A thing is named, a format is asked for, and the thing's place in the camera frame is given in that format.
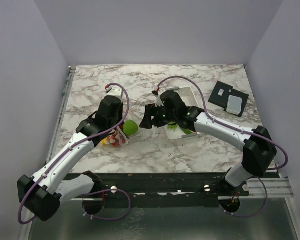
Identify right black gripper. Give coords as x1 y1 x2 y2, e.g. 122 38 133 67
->
139 103 177 130

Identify green round guava fruit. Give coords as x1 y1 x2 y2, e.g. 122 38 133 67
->
123 120 139 136

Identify red lychee bunch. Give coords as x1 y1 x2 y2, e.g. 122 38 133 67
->
106 127 128 148

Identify clear dotted zip bag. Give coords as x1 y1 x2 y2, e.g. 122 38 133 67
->
99 104 146 149

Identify green grapes bunch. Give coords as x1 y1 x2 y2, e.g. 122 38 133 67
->
167 122 179 131

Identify white perforated plastic basket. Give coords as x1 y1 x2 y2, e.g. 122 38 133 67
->
164 86 203 143

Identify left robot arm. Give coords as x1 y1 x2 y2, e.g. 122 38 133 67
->
17 95 124 225

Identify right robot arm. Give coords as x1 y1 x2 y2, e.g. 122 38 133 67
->
139 90 277 196

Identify red watermelon slice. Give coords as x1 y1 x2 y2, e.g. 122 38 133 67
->
180 128 196 135

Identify black square mat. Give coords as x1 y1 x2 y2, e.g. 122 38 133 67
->
208 81 249 118

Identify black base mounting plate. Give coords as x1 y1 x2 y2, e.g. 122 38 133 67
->
83 171 249 209

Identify grey rectangular pad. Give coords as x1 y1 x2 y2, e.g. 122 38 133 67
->
226 95 242 115

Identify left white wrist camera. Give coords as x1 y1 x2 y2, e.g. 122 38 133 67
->
106 85 124 100

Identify aluminium side rail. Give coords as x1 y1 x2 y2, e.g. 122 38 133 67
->
45 65 77 164

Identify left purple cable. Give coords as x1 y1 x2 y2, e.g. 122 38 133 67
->
17 82 130 225

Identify purple cable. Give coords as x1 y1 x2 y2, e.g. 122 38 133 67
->
17 82 130 225
156 76 290 171

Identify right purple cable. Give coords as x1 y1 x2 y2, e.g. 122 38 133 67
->
156 76 290 171

